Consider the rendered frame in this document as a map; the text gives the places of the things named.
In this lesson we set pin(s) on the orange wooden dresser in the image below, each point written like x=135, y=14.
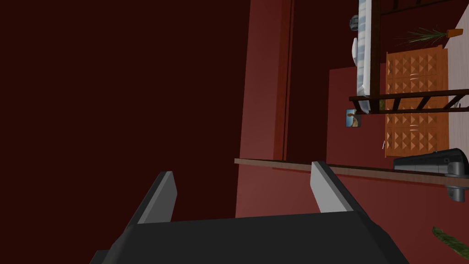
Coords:
x=414, y=134

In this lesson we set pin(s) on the green plant in orange pot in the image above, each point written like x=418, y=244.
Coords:
x=454, y=33

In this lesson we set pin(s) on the dark wooden bed white mattress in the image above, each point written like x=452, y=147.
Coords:
x=365, y=55

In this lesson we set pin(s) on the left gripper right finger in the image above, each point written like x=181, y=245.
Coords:
x=328, y=190

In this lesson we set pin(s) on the small blue wall picture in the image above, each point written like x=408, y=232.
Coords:
x=353, y=118

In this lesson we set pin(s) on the green leafy plant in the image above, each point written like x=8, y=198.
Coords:
x=452, y=240

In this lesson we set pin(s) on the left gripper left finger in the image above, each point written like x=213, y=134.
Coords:
x=159, y=201

